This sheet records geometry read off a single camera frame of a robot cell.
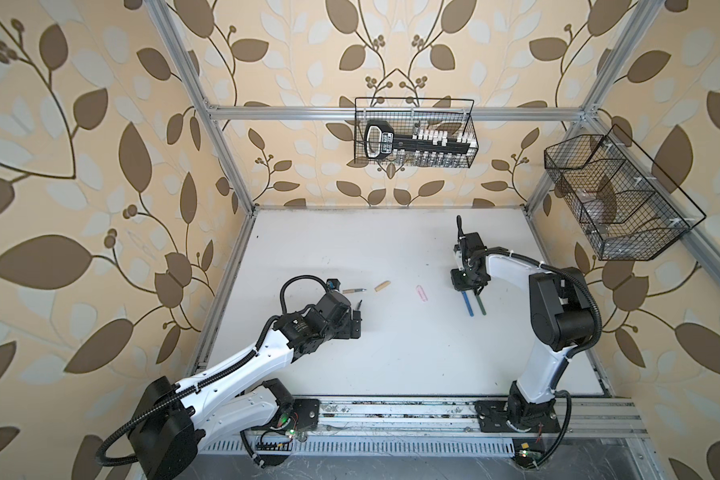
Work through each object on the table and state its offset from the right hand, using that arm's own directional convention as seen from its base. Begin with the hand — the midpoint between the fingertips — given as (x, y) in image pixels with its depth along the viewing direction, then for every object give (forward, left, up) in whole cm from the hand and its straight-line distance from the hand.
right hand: (463, 286), depth 98 cm
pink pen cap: (-2, +14, 0) cm, 14 cm away
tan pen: (0, +37, -1) cm, 37 cm away
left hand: (-14, +37, +9) cm, 40 cm away
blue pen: (-7, 0, -1) cm, 7 cm away
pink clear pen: (-6, +34, 0) cm, 35 cm away
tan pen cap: (+1, +27, -1) cm, 27 cm away
